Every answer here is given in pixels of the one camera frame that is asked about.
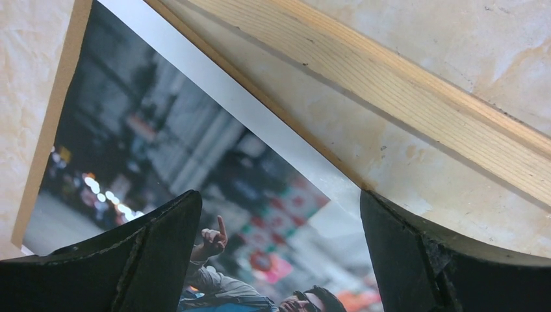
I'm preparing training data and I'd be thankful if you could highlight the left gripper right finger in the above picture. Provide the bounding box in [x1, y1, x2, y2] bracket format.
[359, 190, 550, 311]

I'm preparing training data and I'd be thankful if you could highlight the printed photo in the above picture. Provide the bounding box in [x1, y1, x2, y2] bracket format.
[23, 1, 383, 311]

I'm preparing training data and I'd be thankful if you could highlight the wooden picture frame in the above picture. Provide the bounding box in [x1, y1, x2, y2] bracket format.
[181, 0, 551, 207]

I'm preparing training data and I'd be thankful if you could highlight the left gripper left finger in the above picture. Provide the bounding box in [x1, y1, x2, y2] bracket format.
[1, 190, 202, 311]

